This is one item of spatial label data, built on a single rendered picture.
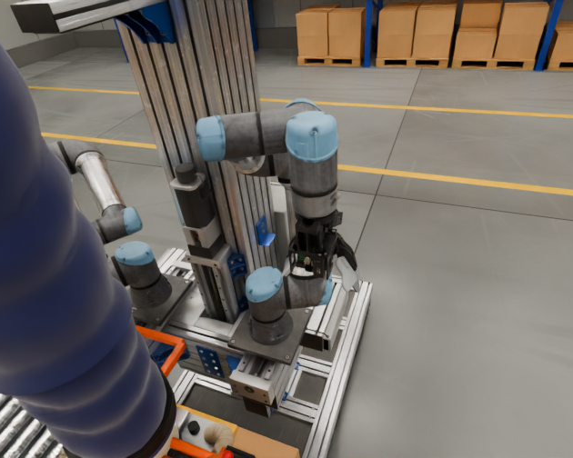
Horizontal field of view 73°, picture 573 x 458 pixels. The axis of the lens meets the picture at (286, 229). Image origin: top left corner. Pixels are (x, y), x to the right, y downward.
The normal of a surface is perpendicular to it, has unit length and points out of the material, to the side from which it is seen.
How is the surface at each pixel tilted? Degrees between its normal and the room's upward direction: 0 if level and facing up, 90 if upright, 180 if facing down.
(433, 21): 90
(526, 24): 90
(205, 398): 0
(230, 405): 0
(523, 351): 0
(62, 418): 74
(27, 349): 95
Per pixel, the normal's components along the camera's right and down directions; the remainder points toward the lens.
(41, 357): 0.42, 0.69
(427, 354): -0.08, -0.78
